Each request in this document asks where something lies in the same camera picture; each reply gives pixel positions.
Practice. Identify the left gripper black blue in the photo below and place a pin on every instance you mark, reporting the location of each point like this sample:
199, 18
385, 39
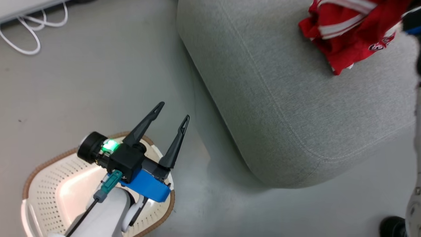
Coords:
126, 161

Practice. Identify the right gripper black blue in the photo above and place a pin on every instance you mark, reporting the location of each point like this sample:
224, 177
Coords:
412, 19

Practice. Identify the red sports jersey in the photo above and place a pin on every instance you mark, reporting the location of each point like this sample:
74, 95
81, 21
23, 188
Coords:
345, 29

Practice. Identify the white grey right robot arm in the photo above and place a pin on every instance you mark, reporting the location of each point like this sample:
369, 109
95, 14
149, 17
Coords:
415, 204

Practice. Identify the grey fabric sofa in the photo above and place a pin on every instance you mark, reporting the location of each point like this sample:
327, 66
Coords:
296, 98

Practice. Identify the white partition with grey frame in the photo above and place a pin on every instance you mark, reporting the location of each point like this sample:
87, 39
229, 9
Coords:
19, 6

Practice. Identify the white perforated laundry basket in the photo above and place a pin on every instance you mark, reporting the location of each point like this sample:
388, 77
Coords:
49, 191

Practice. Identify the black rounded robot base part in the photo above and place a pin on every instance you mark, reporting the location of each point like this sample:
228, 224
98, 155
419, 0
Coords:
393, 227

